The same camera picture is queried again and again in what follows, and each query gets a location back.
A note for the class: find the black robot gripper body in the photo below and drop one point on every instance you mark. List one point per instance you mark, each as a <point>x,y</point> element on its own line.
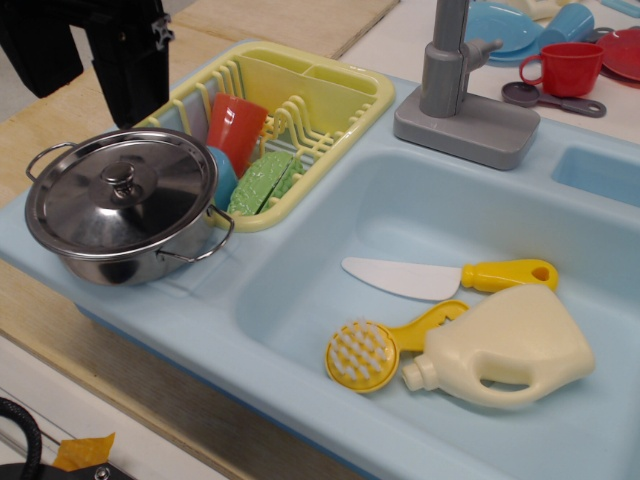
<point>149,16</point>

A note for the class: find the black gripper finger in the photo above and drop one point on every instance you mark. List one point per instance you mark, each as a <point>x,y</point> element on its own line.
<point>131,61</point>
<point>43,54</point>

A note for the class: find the stainless steel pot lid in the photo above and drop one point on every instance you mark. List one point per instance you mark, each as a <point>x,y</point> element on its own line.
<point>121,192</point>

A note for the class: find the red plastic cup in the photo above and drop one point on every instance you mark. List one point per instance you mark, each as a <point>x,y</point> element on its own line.
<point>234,128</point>

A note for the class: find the blue plastic cup in rack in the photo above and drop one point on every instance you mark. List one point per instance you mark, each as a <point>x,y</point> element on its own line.
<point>227,180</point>

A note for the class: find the green toy vegetable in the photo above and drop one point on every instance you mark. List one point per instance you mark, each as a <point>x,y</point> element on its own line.
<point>271,176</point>

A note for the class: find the yellow plastic dish rack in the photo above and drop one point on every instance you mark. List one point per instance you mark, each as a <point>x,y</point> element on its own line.
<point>318,109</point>

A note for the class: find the grey toy faucet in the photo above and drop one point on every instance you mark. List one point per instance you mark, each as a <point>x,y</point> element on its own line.
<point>441,115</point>

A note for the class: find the blue plastic plate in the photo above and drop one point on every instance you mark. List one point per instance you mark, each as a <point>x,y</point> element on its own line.
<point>489,21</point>

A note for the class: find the yellow dish brush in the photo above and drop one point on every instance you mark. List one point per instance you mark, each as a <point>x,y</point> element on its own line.
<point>364,355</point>

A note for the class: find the light blue toy sink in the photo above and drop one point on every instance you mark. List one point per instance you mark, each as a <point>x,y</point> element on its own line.
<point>226,357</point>

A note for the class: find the grey measuring spoon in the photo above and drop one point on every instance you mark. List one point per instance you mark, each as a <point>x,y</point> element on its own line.
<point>525,95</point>

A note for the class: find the yellow tape piece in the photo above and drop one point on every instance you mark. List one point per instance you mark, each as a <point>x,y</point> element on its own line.
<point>76,454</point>

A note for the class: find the cream plastic dish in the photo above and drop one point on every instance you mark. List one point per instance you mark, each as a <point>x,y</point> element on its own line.
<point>539,9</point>

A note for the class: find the black device base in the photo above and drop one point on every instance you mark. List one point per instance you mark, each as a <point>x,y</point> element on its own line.
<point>48,472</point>

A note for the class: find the red toy mug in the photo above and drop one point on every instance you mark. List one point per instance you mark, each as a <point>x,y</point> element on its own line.
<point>567,69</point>

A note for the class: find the blue plastic tumbler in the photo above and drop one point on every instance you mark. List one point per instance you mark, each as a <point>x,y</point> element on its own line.
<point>573,23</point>

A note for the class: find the cream toy detergent bottle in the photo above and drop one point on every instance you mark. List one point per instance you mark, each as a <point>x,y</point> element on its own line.
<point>511,349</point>

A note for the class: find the red plastic plate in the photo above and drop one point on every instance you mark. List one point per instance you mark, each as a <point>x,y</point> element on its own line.
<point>621,53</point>

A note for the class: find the white toy knife yellow handle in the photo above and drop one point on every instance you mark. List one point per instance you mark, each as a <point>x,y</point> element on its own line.
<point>435,283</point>

